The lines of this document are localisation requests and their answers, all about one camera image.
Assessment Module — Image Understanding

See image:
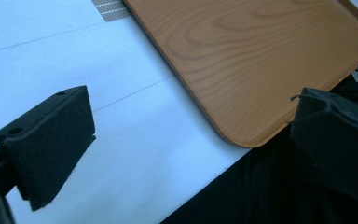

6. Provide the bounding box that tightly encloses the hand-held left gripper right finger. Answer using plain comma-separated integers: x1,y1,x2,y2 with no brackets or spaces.
287,87,358,209

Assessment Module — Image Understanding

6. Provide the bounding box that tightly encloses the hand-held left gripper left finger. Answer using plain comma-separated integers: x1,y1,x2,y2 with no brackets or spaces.
0,85,97,212

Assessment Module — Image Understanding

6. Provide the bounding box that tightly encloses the wooden tray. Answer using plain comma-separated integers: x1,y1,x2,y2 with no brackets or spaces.
121,0,358,148

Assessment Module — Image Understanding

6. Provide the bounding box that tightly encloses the grey woven strip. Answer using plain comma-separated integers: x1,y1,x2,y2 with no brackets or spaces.
91,0,132,23

